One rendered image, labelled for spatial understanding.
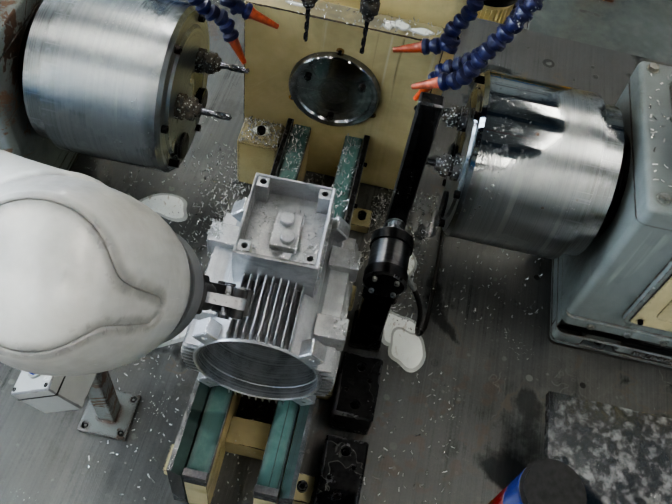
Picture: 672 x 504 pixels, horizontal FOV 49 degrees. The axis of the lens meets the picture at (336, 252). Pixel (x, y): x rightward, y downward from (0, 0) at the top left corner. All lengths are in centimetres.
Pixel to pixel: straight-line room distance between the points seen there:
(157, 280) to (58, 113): 73
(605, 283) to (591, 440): 22
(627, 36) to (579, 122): 227
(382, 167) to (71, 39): 56
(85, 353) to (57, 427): 78
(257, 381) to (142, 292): 62
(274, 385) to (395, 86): 50
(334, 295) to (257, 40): 45
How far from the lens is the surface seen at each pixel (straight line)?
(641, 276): 112
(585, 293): 115
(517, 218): 103
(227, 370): 97
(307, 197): 91
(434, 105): 86
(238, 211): 94
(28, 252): 35
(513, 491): 71
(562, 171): 101
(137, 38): 105
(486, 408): 117
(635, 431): 111
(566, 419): 108
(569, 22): 325
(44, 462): 113
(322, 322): 87
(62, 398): 85
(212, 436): 98
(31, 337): 35
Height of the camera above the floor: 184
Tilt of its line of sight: 56 degrees down
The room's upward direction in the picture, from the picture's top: 11 degrees clockwise
